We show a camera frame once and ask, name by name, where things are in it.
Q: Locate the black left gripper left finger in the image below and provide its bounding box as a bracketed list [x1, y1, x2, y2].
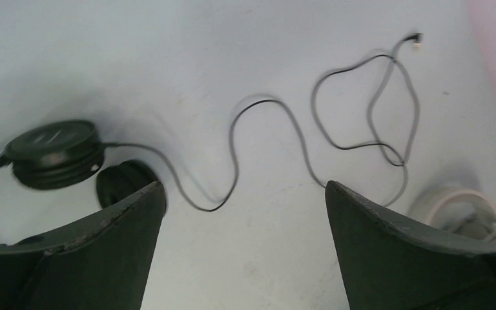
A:
[0, 182, 166, 309]

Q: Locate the small black on-ear headphones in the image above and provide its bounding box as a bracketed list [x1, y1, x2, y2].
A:
[0, 119, 159, 209]

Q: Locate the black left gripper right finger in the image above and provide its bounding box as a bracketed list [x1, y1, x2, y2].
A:
[325, 181, 496, 309]

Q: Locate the white grey gaming headset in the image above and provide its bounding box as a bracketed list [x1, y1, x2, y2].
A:
[408, 186, 496, 243]

